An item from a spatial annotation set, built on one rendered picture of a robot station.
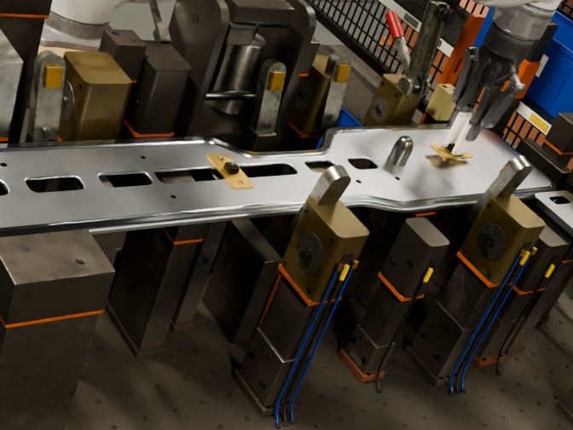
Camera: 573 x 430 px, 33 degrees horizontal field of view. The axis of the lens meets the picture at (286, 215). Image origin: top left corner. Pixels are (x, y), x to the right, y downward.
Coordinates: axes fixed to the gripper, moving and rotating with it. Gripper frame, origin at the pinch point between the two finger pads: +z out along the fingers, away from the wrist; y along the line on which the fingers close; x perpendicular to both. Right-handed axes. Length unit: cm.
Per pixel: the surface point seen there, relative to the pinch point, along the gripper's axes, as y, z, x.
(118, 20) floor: -243, 108, 74
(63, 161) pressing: -5, 5, -71
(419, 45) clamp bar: -15.2, -8.5, -2.0
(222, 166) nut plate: -1.1, 4.7, -47.7
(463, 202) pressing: 11.8, 5.4, -7.2
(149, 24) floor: -240, 108, 88
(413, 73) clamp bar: -14.0, -3.5, -2.0
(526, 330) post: 22.3, 29.3, 15.0
